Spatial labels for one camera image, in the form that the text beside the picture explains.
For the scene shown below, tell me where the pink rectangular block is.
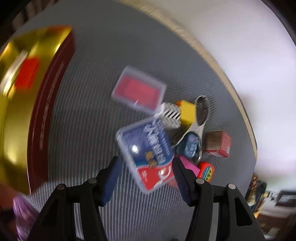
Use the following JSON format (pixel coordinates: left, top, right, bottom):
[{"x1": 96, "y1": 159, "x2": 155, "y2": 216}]
[{"x1": 176, "y1": 155, "x2": 200, "y2": 177}]

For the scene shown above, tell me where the clear case with red cards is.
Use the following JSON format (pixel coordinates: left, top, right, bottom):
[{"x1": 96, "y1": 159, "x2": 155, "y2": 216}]
[{"x1": 111, "y1": 66, "x2": 167, "y2": 115}]

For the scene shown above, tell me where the red tape measure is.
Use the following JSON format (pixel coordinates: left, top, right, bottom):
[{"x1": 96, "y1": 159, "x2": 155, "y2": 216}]
[{"x1": 198, "y1": 162, "x2": 215, "y2": 183}]

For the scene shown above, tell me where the yellow wooden cube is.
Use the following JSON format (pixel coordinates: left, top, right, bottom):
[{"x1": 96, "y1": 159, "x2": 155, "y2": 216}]
[{"x1": 176, "y1": 100, "x2": 196, "y2": 126}]

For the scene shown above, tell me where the blue patterned small tin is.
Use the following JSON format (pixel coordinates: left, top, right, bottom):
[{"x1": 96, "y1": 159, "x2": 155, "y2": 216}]
[{"x1": 176, "y1": 132, "x2": 201, "y2": 159}]

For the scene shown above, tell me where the cluttered side shelf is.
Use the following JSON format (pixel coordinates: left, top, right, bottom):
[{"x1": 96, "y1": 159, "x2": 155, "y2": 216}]
[{"x1": 245, "y1": 174, "x2": 295, "y2": 237}]

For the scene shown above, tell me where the black white zigzag cube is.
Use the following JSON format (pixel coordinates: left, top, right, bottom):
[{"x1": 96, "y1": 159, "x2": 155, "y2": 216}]
[{"x1": 154, "y1": 102, "x2": 181, "y2": 130}]

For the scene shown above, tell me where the grey honeycomb table mat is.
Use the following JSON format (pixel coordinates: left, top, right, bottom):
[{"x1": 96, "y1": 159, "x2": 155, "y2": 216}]
[{"x1": 14, "y1": 0, "x2": 258, "y2": 241}]

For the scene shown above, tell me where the red cardboard box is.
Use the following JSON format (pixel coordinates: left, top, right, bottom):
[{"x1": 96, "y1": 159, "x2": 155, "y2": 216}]
[{"x1": 203, "y1": 130, "x2": 231, "y2": 158}]

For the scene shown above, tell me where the silver metal clip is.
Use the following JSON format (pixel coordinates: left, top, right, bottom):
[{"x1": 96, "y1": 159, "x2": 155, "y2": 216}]
[{"x1": 171, "y1": 95, "x2": 210, "y2": 164}]

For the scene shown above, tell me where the blue red clear card box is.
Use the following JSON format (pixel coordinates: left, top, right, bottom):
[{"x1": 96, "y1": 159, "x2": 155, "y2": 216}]
[{"x1": 116, "y1": 118, "x2": 175, "y2": 194}]

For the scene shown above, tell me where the gold red toffee tin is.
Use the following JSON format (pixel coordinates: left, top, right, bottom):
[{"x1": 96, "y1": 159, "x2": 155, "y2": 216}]
[{"x1": 1, "y1": 25, "x2": 75, "y2": 194}]

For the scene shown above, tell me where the small red block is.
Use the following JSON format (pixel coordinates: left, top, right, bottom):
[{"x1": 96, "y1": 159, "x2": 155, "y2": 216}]
[{"x1": 15, "y1": 57, "x2": 39, "y2": 90}]

